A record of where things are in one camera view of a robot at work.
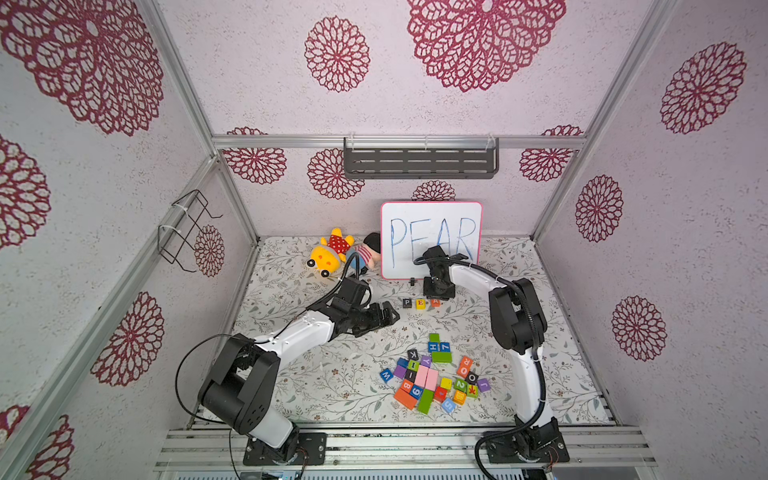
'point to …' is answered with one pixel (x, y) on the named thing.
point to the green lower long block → (425, 401)
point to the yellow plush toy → (327, 256)
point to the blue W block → (386, 375)
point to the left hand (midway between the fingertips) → (388, 321)
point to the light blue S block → (449, 405)
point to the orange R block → (464, 366)
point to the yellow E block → (420, 304)
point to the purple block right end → (483, 385)
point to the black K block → (412, 354)
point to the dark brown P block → (407, 303)
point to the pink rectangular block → (426, 378)
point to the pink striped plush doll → (369, 253)
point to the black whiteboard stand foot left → (412, 281)
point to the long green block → (442, 357)
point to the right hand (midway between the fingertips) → (430, 291)
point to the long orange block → (406, 399)
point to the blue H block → (433, 347)
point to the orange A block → (435, 302)
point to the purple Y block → (426, 360)
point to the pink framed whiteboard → (408, 229)
